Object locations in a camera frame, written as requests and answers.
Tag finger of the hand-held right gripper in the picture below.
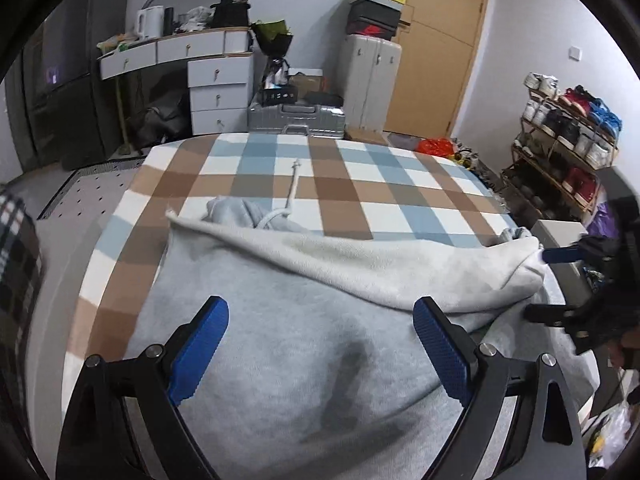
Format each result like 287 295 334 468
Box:
542 240 601 267
524 302 596 329

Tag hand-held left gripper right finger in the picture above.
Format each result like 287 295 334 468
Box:
412 296 586 480

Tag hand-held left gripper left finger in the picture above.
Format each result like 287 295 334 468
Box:
55 296 231 480

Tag grey printed hoodie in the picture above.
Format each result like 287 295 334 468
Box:
127 159 598 480

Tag person's right hand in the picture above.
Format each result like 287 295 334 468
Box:
607 332 640 372

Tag purple bag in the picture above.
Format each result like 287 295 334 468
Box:
590 200 614 241

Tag wooden shoe rack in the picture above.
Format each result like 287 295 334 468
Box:
502 85 621 221

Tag pile of shoes on floor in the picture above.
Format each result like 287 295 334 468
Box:
450 137 506 192

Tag rows of shoes on rack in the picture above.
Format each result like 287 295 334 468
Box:
522 72 623 206

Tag white plastic bag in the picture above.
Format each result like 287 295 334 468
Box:
590 402 633 468

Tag orange plastic bag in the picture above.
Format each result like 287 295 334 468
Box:
417 137 457 161

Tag grey door mat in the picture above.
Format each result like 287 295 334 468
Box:
387 132 426 151

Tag grey dotted rug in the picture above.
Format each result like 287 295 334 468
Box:
37 157 148 221

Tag black white plaid pillow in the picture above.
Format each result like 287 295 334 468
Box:
0 187 46 411

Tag checked brown blue blanket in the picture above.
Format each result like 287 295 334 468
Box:
62 132 516 411

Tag brown cardboard box on floor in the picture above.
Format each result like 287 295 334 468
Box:
345 127 390 146

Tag wooden door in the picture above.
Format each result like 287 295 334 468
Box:
385 0 493 136

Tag black bag under desk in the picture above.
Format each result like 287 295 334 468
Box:
132 77 191 148

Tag silver suitcase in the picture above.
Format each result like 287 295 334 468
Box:
247 101 347 140

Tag white upright suitcase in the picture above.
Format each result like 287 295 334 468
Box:
336 35 403 131

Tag black box with white print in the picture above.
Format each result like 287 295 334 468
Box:
260 87 300 107

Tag white desk with drawers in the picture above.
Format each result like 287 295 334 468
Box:
97 27 256 156

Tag black flat tray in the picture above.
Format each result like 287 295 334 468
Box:
302 91 345 107

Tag small brown cardboard box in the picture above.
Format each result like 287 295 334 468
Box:
287 72 326 96

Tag dark green wrapped bouquet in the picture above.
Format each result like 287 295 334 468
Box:
250 19 296 86

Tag white electric kettle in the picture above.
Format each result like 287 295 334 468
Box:
136 6 166 40

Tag dark grey fridge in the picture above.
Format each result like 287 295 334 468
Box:
20 0 131 171

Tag black paper bag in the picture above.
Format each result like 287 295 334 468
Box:
210 0 257 30

